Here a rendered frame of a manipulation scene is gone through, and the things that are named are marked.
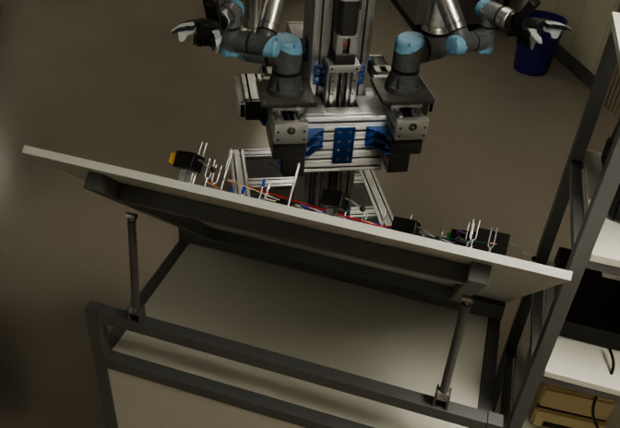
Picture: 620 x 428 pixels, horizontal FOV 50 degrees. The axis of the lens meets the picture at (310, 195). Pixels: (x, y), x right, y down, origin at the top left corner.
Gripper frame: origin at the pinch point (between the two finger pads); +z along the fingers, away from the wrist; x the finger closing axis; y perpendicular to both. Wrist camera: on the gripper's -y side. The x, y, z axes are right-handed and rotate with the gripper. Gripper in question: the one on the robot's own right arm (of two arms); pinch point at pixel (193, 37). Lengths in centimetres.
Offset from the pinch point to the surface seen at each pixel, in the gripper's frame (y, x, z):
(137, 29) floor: 187, 196, -340
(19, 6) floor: 204, 320, -343
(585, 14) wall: 86, -178, -419
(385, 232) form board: -11, -75, 75
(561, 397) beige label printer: 58, -140, 35
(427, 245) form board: -12, -83, 76
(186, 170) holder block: 2, -26, 60
